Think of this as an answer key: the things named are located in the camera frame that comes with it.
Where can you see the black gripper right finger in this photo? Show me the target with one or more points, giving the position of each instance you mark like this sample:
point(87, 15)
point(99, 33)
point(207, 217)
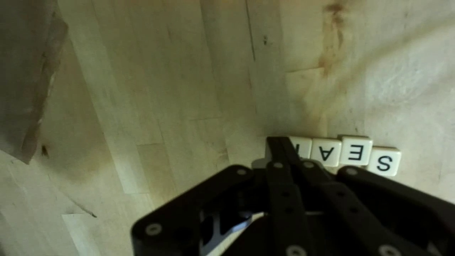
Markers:
point(360, 214)

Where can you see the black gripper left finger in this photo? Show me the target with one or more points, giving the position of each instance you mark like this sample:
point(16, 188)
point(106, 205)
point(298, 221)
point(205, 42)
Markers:
point(285, 214)

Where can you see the white letter tile T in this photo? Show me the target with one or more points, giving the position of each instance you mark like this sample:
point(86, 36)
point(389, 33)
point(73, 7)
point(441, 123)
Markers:
point(302, 145)

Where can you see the white letter tile S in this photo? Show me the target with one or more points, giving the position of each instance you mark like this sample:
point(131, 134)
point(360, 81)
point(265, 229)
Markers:
point(383, 162)

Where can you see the white letter tile E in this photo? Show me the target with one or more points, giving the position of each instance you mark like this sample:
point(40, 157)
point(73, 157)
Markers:
point(356, 151)

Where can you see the white letter tile A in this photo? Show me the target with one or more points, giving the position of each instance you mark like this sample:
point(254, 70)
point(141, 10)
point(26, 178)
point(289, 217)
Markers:
point(326, 153)

